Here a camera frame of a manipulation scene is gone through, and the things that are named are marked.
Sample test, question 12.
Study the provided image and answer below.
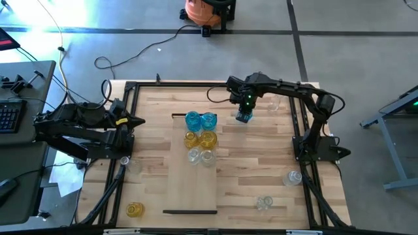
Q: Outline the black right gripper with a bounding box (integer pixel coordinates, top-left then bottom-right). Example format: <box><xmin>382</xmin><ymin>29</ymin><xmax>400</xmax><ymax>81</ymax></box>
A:
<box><xmin>227</xmin><ymin>73</ymin><xmax>262</xmax><ymax>112</ymax></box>

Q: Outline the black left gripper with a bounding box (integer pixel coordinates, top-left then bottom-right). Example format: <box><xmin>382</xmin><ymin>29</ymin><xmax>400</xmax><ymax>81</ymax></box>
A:
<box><xmin>107</xmin><ymin>107</ymin><xmax>146</xmax><ymax>138</ymax></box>

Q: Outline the blue urn-shaped glass vase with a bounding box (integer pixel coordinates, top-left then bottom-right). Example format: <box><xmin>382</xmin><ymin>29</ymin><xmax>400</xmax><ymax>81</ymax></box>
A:
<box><xmin>234</xmin><ymin>109</ymin><xmax>255</xmax><ymax>124</ymax></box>

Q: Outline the tall clear glass carafe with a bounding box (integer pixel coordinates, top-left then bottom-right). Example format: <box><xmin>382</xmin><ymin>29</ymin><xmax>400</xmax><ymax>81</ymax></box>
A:
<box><xmin>268</xmin><ymin>94</ymin><xmax>282</xmax><ymax>112</ymax></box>

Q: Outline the blue round glass vase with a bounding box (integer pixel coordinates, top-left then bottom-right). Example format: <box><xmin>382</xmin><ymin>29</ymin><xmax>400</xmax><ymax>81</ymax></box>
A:
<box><xmin>201</xmin><ymin>112</ymin><xmax>218</xmax><ymax>131</ymax></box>

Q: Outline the blue glass bottle vase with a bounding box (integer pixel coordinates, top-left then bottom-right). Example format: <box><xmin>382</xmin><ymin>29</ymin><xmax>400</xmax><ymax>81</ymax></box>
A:
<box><xmin>184</xmin><ymin>110</ymin><xmax>202</xmax><ymax>133</ymax></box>

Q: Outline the narrow yellow glass vase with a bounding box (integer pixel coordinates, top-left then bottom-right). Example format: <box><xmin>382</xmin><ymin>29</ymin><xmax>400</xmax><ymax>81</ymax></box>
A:
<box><xmin>184</xmin><ymin>130</ymin><xmax>201</xmax><ymax>150</ymax></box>

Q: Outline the wide yellow glass vase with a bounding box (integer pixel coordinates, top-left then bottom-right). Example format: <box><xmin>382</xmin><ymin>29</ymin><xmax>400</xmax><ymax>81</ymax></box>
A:
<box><xmin>199</xmin><ymin>130</ymin><xmax>218</xmax><ymax>151</ymax></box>

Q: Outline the small clear glass vase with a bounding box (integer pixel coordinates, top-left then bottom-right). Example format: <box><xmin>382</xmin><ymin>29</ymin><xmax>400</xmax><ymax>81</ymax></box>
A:
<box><xmin>256</xmin><ymin>195</ymin><xmax>274</xmax><ymax>212</ymax></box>
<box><xmin>187</xmin><ymin>146</ymin><xmax>203</xmax><ymax>165</ymax></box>
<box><xmin>282</xmin><ymin>170</ymin><xmax>302</xmax><ymax>188</ymax></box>
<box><xmin>126</xmin><ymin>158</ymin><xmax>143</xmax><ymax>175</ymax></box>

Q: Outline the clear ribbed glass jar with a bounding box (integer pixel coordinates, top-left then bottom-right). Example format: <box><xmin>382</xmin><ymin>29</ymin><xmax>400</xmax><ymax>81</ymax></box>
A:
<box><xmin>201</xmin><ymin>149</ymin><xmax>216</xmax><ymax>167</ymax></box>

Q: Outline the black metal stand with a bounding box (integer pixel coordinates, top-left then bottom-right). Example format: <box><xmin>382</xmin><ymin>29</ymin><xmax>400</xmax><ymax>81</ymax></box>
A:
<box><xmin>208</xmin><ymin>0</ymin><xmax>236</xmax><ymax>33</ymax></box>

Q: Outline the white paper sheet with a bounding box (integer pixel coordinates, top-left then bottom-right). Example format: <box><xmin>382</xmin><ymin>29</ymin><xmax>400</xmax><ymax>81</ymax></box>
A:
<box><xmin>48</xmin><ymin>150</ymin><xmax>86</xmax><ymax>198</ymax></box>

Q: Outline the orange shop vacuum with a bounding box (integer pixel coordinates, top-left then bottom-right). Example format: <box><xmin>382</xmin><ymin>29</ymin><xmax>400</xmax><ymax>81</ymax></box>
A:
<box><xmin>178</xmin><ymin>0</ymin><xmax>226</xmax><ymax>29</ymax></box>

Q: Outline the dark grey desk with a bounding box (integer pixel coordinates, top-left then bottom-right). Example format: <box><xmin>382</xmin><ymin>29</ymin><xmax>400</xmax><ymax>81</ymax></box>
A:
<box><xmin>0</xmin><ymin>60</ymin><xmax>57</xmax><ymax>146</ymax></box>
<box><xmin>0</xmin><ymin>142</ymin><xmax>50</xmax><ymax>226</ymax></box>

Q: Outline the black keyboard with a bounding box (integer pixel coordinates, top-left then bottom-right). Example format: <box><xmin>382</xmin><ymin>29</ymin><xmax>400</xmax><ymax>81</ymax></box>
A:
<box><xmin>0</xmin><ymin>99</ymin><xmax>27</xmax><ymax>134</ymax></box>

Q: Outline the black desk clamp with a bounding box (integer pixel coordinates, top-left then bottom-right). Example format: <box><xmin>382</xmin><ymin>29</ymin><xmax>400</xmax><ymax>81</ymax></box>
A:
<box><xmin>0</xmin><ymin>70</ymin><xmax>45</xmax><ymax>94</ymax></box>

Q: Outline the black computer mouse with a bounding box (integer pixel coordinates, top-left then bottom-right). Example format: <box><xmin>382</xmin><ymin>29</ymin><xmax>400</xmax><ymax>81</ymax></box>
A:
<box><xmin>0</xmin><ymin>178</ymin><xmax>19</xmax><ymax>200</ymax></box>

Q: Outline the black device red display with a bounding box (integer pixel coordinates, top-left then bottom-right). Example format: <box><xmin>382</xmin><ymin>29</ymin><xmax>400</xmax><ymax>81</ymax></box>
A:
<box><xmin>0</xmin><ymin>27</ymin><xmax>21</xmax><ymax>52</ymax></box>

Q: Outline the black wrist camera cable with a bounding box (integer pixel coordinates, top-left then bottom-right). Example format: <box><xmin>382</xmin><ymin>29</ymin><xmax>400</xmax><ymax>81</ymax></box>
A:
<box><xmin>206</xmin><ymin>84</ymin><xmax>234</xmax><ymax>104</ymax></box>
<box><xmin>101</xmin><ymin>79</ymin><xmax>114</xmax><ymax>104</ymax></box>

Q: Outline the black floor cable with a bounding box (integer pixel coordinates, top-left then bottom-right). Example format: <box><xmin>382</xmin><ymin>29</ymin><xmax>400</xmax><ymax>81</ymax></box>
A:
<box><xmin>93</xmin><ymin>24</ymin><xmax>205</xmax><ymax>81</ymax></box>

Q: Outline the yellow extension cable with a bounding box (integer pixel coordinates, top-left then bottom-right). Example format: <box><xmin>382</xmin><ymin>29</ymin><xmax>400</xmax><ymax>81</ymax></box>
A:
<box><xmin>35</xmin><ymin>0</ymin><xmax>71</xmax><ymax>105</ymax></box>

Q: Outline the grey metal table frame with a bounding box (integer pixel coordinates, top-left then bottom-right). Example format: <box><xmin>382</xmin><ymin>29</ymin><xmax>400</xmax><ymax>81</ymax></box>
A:
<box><xmin>359</xmin><ymin>85</ymin><xmax>418</xmax><ymax>192</ymax></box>

